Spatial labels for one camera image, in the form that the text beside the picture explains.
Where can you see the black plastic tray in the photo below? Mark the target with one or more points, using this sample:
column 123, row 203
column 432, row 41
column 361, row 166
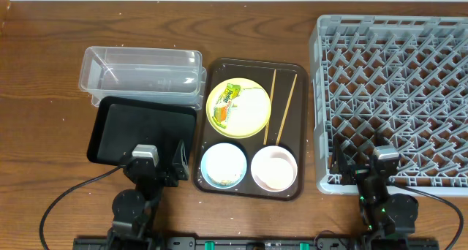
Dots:
column 122, row 124

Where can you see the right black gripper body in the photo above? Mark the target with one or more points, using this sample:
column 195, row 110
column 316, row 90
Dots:
column 371, row 191

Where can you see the dark brown serving tray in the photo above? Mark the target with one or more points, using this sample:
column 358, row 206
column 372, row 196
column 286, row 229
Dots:
column 294, row 133

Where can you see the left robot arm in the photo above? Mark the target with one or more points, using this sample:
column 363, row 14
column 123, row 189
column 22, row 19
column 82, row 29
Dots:
column 135, row 209

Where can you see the grey plastic dishwasher rack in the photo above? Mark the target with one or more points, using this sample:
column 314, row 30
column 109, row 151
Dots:
column 401, row 77

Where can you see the wooden chopstick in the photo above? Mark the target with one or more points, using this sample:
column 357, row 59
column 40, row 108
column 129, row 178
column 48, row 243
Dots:
column 265, row 139
column 292, row 88

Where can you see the clear plastic waste bin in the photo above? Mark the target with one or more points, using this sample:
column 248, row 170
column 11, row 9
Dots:
column 167, row 76

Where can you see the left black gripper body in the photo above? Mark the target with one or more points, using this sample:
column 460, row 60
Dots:
column 167, row 182

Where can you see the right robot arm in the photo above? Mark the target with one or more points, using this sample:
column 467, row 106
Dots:
column 389, row 217

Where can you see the yellow round plate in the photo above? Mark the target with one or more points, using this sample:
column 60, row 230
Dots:
column 242, row 122

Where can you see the pale pink bowl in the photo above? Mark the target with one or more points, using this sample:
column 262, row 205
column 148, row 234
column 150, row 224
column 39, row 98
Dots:
column 274, row 168

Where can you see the light blue bowl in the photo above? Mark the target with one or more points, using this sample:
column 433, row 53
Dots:
column 223, row 166

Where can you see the green orange snack wrapper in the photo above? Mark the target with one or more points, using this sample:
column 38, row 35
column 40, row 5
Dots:
column 224, row 103

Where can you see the white tissue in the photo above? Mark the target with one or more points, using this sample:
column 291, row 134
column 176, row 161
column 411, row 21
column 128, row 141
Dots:
column 253, row 97

